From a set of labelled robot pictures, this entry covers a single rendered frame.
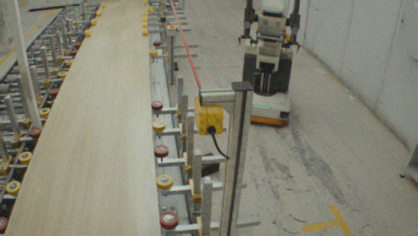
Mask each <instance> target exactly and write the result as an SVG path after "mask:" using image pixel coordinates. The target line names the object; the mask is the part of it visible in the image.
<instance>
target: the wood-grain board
mask: <svg viewBox="0 0 418 236"><path fill-rule="evenodd" d="M105 3H106V4H105V7H104V8H101V11H102V16H97V17H96V18H95V19H97V25H91V27H90V30H91V31H92V34H91V37H85V38H84V40H83V42H82V44H81V46H80V48H79V50H78V53H77V55H76V57H75V59H74V61H73V62H72V65H71V67H70V68H69V71H68V73H67V74H66V78H65V80H64V82H63V84H62V86H61V88H60V90H59V93H58V95H57V97H56V99H55V101H54V104H53V106H52V109H51V111H50V113H49V115H48V117H47V120H46V123H45V125H44V127H43V130H42V133H41V135H40V138H39V140H38V141H37V145H36V146H35V150H34V153H33V155H32V158H31V160H30V163H29V165H28V168H27V171H26V174H25V177H24V179H23V182H22V185H21V187H20V189H19V194H18V196H17V198H16V203H15V204H14V207H13V211H12V214H11V215H10V219H9V222H8V224H7V229H6V232H5V234H4V236H161V231H160V213H159V210H158V200H157V187H156V175H155V151H154V149H153V136H152V109H151V96H150V83H151V82H150V69H149V33H147V36H142V31H143V27H142V25H143V21H142V19H143V18H142V17H143V12H147V10H148V3H147V5H143V0H106V1H105Z"/></svg>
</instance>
